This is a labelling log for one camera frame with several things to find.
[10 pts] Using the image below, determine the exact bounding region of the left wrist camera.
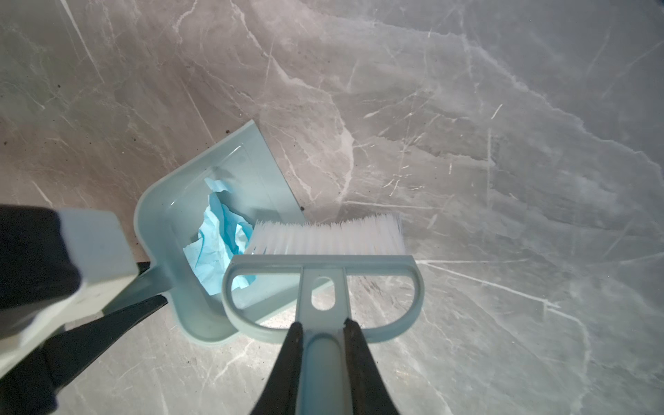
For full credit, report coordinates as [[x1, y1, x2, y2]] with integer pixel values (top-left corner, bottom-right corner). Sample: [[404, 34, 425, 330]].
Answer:
[[1, 205, 138, 375]]

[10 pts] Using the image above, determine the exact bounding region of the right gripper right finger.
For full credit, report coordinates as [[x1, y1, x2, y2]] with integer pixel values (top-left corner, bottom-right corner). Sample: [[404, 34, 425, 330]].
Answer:
[[343, 318, 399, 415]]

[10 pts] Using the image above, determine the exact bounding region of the grey-blue hand brush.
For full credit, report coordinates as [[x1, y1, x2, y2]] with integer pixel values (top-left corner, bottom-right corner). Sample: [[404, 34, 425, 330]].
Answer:
[[221, 214, 425, 414]]

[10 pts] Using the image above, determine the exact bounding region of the light blue paper scrap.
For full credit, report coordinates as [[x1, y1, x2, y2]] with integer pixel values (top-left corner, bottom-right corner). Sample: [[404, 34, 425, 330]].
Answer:
[[183, 178, 253, 296]]

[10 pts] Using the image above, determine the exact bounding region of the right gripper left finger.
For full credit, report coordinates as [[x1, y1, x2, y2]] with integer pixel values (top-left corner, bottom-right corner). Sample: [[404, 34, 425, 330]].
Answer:
[[251, 322, 304, 415]]

